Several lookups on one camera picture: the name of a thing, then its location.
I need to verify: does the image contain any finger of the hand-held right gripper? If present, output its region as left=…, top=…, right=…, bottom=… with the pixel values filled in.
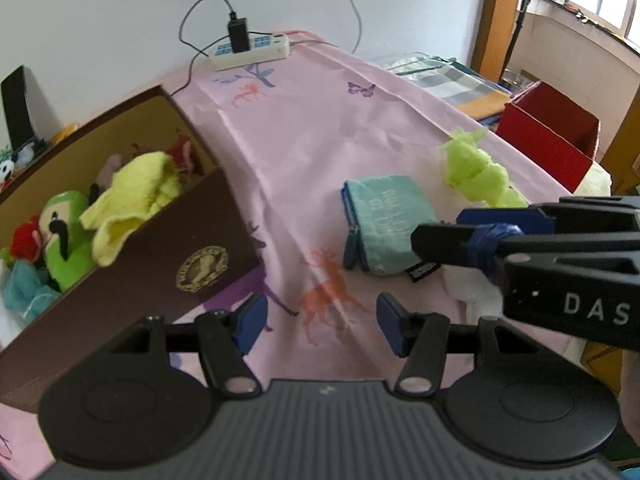
left=456, top=195, right=640, bottom=234
left=411, top=223, right=640, bottom=272

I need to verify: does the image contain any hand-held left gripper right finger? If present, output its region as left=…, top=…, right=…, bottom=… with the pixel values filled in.
left=376, top=292, right=526, bottom=396

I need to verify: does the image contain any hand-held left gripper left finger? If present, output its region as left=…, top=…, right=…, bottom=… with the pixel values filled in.
left=109, top=293, right=269, bottom=395

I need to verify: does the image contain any teal zip pouch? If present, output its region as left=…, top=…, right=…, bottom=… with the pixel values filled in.
left=341, top=175, right=441, bottom=277

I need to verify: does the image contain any brown cardboard box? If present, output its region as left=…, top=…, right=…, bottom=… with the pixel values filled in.
left=0, top=85, right=261, bottom=413

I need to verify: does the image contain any yellow cloth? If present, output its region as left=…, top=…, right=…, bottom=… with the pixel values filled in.
left=80, top=151, right=184, bottom=267

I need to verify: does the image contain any green round-head plush toy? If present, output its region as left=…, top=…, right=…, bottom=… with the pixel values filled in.
left=42, top=190, right=101, bottom=292

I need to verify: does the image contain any green mesh bath puff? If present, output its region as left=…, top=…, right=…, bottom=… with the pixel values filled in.
left=437, top=127, right=529, bottom=210

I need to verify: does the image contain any white cloth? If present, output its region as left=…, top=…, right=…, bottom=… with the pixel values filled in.
left=440, top=260, right=506, bottom=319

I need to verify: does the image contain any red cardboard box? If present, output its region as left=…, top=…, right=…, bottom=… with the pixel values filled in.
left=495, top=81, right=601, bottom=194

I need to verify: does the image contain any plaid bedding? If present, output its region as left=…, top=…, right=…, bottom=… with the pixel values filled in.
left=377, top=51, right=521, bottom=124

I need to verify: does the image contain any pink printed bedsheet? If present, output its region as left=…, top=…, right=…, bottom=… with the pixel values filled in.
left=0, top=30, right=616, bottom=480

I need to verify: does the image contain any dark red plush toy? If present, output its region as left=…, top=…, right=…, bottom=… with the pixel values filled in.
left=164, top=129, right=206, bottom=177

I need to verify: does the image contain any black pole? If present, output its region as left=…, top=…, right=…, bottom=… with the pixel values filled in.
left=504, top=0, right=535, bottom=81

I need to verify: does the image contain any pink teddy bear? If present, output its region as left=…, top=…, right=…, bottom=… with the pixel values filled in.
left=95, top=154, right=126, bottom=194

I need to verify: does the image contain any teal mesh puff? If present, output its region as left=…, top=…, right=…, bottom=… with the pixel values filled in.
left=0, top=260, right=59, bottom=324

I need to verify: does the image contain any small red fuzzy plush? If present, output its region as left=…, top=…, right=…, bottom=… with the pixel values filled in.
left=10, top=215, right=49, bottom=264

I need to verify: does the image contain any white power strip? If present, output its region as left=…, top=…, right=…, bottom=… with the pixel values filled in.
left=209, top=33, right=292, bottom=72

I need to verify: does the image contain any black charger plug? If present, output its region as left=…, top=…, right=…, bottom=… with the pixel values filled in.
left=227, top=12, right=251, bottom=54

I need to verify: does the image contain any wooden door frame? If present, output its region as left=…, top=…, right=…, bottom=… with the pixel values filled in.
left=470, top=0, right=532, bottom=84

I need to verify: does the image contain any white wall cable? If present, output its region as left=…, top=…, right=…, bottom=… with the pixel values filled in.
left=334, top=0, right=363, bottom=54

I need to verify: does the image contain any power strip cord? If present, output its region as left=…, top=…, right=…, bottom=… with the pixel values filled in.
left=287, top=30, right=342, bottom=49

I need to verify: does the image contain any black charger cable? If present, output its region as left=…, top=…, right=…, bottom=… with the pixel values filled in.
left=170, top=0, right=236, bottom=97

